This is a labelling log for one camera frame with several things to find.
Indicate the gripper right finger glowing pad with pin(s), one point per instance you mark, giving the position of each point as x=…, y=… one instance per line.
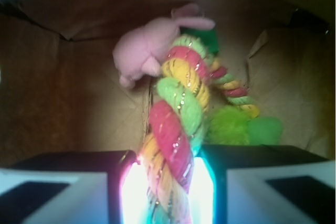
x=262, y=184

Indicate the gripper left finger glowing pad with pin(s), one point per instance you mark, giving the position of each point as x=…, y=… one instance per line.
x=74, y=187

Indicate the multicolored twisted rope toy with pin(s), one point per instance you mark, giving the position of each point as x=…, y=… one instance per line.
x=177, y=125

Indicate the green plush bird toy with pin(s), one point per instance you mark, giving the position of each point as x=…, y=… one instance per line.
x=239, y=122

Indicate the brown paper bag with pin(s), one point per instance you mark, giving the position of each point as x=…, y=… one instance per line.
x=60, y=91

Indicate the pink plush bunny toy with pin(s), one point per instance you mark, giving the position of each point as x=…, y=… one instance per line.
x=141, y=51

